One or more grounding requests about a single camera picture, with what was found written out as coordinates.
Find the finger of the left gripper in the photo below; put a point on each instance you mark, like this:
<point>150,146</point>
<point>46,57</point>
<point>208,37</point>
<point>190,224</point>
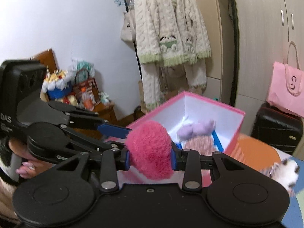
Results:
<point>83,119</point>
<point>55,144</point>

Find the pink tote bag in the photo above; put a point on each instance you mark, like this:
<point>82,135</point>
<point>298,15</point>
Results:
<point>286,88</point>

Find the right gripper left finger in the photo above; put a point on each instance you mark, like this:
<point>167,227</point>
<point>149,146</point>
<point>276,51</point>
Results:
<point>113,160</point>

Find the patchwork table cloth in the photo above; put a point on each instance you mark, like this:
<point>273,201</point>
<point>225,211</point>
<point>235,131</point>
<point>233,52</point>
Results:
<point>260,156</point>

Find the beige canvas tote bag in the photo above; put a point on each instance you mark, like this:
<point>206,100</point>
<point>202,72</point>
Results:
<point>125,31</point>

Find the white plush toy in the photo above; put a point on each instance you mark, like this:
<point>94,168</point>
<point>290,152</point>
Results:
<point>286,173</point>

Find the pink floral fabric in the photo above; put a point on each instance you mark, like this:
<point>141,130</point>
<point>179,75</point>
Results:
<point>203,144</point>

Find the plush flower bouquet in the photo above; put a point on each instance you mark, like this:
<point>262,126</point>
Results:
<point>57,84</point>

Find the black suitcase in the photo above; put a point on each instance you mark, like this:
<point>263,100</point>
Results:
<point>278,129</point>

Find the pink fluffy plush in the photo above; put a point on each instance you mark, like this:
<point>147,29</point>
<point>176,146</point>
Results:
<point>150,147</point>

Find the wooden nightstand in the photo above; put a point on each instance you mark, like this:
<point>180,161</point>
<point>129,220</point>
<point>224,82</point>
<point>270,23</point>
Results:
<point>106,112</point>

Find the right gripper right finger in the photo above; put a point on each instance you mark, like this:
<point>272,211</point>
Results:
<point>188,161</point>

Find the cream knit cardigan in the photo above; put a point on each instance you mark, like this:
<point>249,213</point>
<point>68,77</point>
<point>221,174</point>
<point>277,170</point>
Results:
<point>170,34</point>

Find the black clothes rack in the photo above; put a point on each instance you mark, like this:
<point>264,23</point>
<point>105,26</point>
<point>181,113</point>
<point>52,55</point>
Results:
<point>127,4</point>

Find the left hand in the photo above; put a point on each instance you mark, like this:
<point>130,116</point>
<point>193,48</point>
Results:
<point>31,166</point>

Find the purple plush doll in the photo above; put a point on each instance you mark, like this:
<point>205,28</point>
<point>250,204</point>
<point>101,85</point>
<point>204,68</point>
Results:
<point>201,128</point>

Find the pink cardboard box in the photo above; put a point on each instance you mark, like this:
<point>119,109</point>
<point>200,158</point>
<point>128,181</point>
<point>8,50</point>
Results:
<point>187,108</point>

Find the beige wardrobe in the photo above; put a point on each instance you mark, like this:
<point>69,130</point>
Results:
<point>247,37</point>

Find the orange drink bottle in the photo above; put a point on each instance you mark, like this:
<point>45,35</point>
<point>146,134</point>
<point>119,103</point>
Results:
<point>86,99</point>

